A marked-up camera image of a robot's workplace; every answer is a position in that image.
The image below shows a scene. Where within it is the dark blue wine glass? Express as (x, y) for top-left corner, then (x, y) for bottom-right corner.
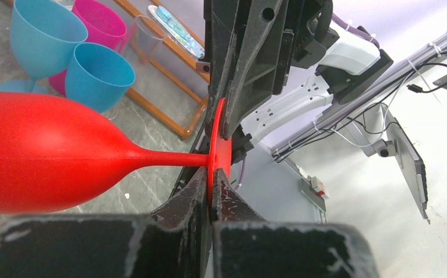
(65, 42), (136, 113)

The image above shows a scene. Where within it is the wooden tiered shelf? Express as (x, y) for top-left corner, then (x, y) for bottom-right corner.
(0, 0), (212, 140)

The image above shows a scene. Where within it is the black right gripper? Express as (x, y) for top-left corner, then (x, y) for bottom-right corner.
(203, 1), (333, 140)

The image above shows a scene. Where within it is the light blue wine glass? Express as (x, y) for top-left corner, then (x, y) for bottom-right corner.
(0, 0), (88, 93)

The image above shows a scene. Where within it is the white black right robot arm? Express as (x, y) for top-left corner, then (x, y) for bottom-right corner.
(202, 1), (393, 139)

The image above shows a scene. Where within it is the blue blister pack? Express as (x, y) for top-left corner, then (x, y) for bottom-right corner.
(148, 5), (205, 59)

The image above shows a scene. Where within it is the pink wine glass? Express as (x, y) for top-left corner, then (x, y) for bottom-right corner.
(48, 0), (128, 96)

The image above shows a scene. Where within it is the wall power socket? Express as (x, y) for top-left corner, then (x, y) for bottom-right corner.
(300, 176), (329, 213)

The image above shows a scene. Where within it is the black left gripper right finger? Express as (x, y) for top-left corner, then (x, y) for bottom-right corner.
(211, 169), (379, 277)

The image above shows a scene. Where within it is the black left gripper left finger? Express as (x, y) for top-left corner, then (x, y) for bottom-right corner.
(0, 168), (208, 277)

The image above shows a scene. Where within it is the grey monitor in background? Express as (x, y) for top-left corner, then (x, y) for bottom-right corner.
(362, 104), (431, 224)

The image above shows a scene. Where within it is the red wine glass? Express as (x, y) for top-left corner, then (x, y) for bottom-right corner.
(0, 92), (232, 214)

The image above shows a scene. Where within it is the clear wine glass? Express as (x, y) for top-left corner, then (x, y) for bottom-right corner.
(104, 14), (167, 122)

